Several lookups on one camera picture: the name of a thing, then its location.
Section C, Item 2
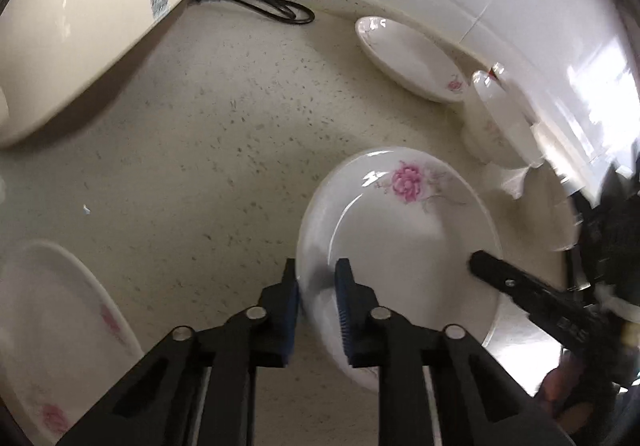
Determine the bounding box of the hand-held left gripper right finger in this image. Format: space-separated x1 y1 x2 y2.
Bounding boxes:
334 257 576 446

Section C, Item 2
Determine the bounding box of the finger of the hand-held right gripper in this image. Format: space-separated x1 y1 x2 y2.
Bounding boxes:
468 250 601 352

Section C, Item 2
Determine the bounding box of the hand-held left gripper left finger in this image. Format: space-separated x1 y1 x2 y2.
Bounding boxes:
55 257 303 446

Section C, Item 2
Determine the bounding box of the white plate with pink flower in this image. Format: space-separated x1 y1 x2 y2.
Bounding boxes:
355 16 471 104
296 146 503 394
0 239 146 444

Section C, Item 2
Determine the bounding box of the person's right hand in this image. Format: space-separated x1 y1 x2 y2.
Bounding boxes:
537 351 618 429

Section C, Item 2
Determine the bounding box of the white bowl with faint flower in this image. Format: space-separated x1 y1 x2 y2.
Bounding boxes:
460 69 543 170

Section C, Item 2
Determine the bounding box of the cream kitchen appliance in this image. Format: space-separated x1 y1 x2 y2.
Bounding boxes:
0 0 198 148

